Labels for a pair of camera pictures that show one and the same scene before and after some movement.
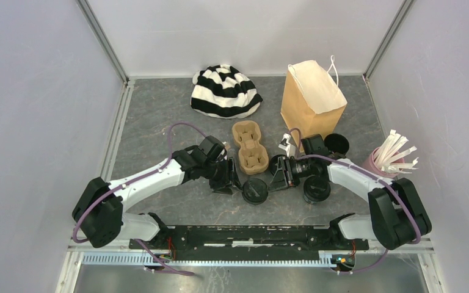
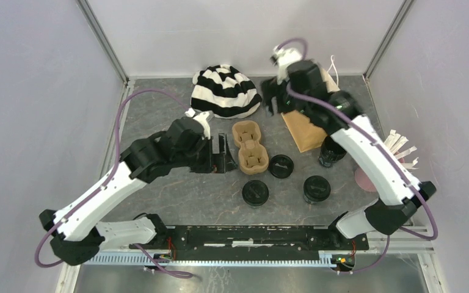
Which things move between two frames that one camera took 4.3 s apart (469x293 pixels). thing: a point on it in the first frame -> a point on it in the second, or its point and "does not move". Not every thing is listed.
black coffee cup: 253,204 does not move
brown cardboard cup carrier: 253,155 does not move
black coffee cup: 312,195 does not move
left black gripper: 230,171 -> 221,162
